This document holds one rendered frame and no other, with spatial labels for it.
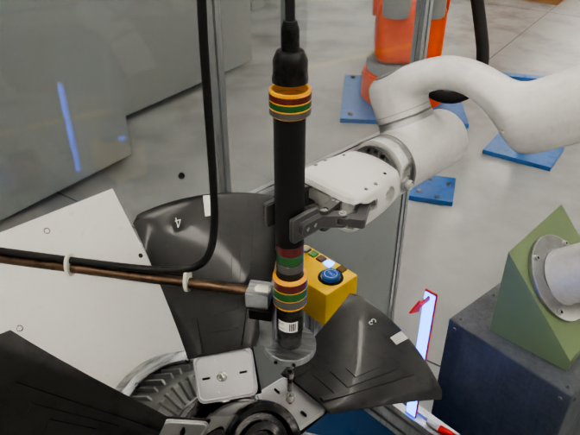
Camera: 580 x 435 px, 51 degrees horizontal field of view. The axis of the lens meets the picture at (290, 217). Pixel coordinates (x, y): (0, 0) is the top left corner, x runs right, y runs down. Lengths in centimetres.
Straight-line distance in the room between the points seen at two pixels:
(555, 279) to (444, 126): 59
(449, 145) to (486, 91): 11
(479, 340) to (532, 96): 77
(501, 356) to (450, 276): 172
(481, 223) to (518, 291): 221
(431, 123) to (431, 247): 248
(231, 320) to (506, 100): 46
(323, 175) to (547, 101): 27
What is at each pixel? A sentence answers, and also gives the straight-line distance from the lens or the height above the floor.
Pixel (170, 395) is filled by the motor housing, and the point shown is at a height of 118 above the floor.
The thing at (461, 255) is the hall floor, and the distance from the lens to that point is 328.
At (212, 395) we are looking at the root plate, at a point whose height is 123.
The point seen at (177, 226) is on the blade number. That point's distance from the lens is 89.
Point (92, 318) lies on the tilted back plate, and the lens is 103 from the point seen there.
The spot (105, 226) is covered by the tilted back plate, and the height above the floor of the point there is 132.
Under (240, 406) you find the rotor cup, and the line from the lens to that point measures 81.
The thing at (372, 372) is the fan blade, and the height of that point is 117.
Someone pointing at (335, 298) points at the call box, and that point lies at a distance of 129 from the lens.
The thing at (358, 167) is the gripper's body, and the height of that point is 153.
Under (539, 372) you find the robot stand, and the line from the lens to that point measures 140.
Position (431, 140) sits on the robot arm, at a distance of 83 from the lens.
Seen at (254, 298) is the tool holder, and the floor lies 139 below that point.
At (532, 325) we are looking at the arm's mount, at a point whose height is 100.
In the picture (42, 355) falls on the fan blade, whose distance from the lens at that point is 73.
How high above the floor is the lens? 189
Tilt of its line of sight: 33 degrees down
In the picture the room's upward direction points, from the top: straight up
